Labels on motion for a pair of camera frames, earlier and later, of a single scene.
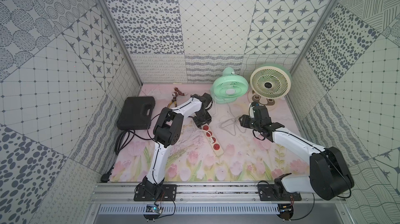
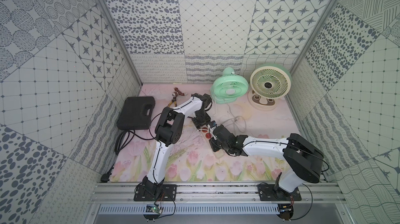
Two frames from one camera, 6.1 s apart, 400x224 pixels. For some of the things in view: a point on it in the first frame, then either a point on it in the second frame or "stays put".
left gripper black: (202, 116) stays put
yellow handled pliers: (175, 95) stays put
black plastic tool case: (136, 113) stays put
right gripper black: (245, 119) → (212, 141)
